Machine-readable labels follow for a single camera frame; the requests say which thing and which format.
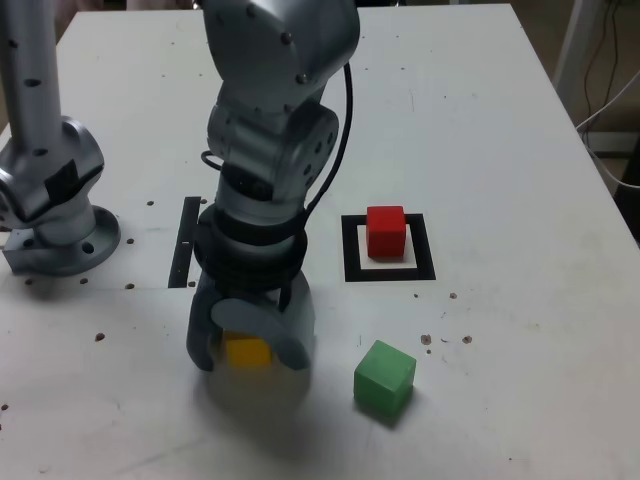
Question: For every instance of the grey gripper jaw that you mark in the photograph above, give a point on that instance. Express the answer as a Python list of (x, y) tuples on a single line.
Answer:
[(200, 330), (300, 330)]

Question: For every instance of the yellow cube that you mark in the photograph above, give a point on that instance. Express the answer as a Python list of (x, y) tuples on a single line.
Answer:
[(247, 354)]

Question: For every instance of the green cube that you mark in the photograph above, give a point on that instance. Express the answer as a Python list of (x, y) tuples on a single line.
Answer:
[(382, 377)]

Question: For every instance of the red cube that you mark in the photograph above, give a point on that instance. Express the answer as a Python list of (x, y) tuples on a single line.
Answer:
[(385, 235)]

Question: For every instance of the black tape square outline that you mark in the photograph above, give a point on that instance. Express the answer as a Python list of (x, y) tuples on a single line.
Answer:
[(350, 250)]

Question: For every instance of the black tape strip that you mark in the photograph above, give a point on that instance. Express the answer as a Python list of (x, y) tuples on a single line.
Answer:
[(182, 240)]

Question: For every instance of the white background post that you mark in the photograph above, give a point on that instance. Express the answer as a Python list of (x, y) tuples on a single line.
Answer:
[(572, 40)]

